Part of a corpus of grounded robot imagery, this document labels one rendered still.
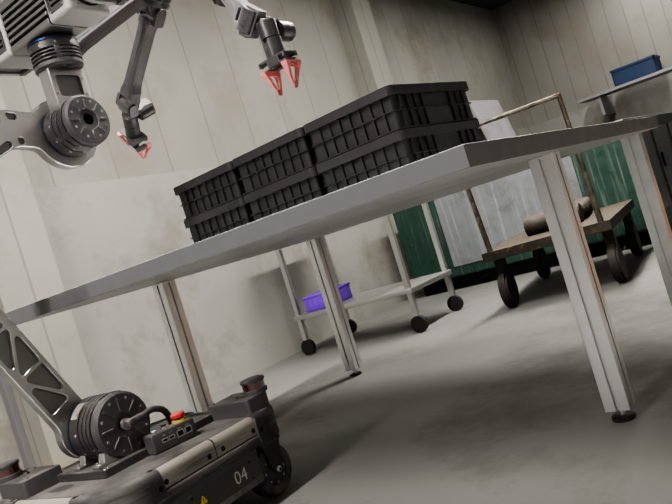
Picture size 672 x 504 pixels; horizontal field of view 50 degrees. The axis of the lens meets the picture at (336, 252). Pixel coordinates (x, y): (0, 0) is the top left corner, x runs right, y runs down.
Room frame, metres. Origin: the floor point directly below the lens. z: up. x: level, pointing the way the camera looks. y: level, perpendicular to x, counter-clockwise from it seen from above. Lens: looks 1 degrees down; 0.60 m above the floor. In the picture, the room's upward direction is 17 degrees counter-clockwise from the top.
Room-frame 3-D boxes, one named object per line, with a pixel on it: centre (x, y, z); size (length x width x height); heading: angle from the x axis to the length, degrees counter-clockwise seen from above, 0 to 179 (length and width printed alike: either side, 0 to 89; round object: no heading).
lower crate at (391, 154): (1.94, -0.25, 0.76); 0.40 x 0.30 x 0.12; 139
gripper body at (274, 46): (2.01, 0.00, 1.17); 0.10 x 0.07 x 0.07; 50
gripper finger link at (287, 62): (2.00, -0.02, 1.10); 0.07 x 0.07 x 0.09; 50
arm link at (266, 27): (2.01, -0.01, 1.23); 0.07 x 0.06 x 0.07; 146
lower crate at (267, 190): (2.14, -0.03, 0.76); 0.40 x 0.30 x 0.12; 139
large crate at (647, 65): (8.02, -3.83, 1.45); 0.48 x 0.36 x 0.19; 54
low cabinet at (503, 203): (5.89, -1.85, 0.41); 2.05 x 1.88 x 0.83; 144
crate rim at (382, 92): (1.94, -0.25, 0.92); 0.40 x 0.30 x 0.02; 139
